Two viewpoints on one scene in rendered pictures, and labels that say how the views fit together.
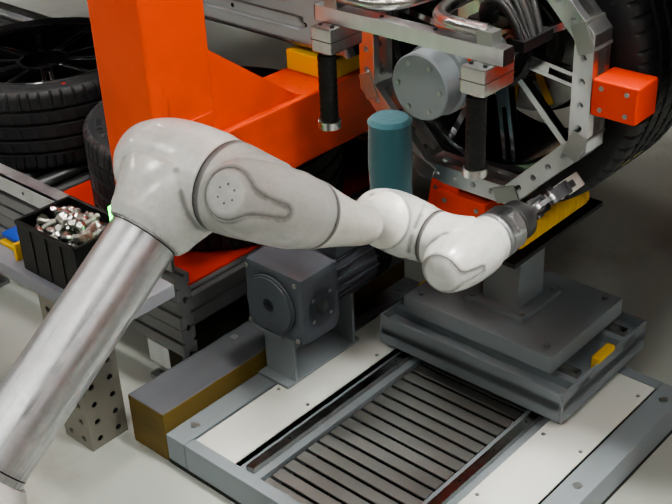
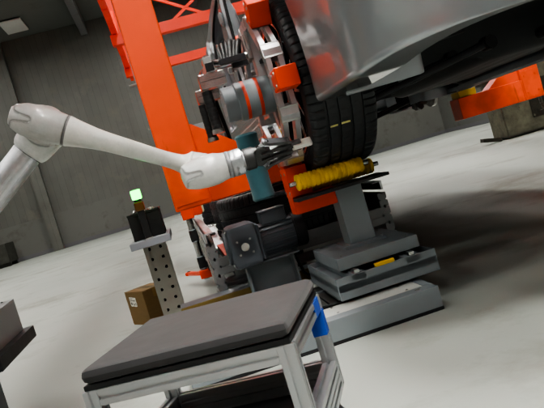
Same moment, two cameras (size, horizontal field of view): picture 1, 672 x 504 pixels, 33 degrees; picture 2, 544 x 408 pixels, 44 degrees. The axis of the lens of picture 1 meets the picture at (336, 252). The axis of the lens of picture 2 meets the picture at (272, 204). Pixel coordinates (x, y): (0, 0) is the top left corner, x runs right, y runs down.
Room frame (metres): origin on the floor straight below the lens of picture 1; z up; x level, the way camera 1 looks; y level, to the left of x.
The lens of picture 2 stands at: (0.07, -1.78, 0.59)
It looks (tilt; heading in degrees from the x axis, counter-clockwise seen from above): 3 degrees down; 40
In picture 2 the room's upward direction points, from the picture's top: 17 degrees counter-clockwise
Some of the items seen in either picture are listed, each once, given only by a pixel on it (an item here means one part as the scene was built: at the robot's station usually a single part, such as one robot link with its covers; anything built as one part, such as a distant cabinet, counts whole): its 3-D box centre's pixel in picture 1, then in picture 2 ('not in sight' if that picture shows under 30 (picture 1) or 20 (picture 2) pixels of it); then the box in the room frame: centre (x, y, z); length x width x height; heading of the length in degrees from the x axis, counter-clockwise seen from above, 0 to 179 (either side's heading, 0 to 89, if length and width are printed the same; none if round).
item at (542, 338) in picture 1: (514, 260); (353, 218); (2.18, -0.40, 0.32); 0.40 x 0.30 x 0.28; 47
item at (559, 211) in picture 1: (547, 213); (329, 173); (2.04, -0.44, 0.51); 0.29 x 0.06 x 0.06; 137
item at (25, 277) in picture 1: (75, 273); (152, 239); (2.02, 0.54, 0.44); 0.43 x 0.17 x 0.03; 47
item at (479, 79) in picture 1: (487, 73); (212, 80); (1.79, -0.27, 0.93); 0.09 x 0.05 x 0.05; 137
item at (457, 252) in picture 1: (457, 253); (204, 172); (1.68, -0.21, 0.64); 0.16 x 0.13 x 0.11; 137
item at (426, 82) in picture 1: (452, 70); (251, 98); (2.00, -0.24, 0.85); 0.21 x 0.14 x 0.14; 137
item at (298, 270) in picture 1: (334, 289); (278, 249); (2.19, 0.01, 0.26); 0.42 x 0.18 x 0.35; 137
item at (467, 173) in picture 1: (475, 133); (212, 111); (1.76, -0.25, 0.83); 0.04 x 0.04 x 0.16
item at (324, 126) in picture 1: (328, 88); (207, 121); (2.00, 0.00, 0.83); 0.04 x 0.04 x 0.16
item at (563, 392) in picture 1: (510, 330); (367, 266); (2.18, -0.40, 0.13); 0.50 x 0.36 x 0.10; 47
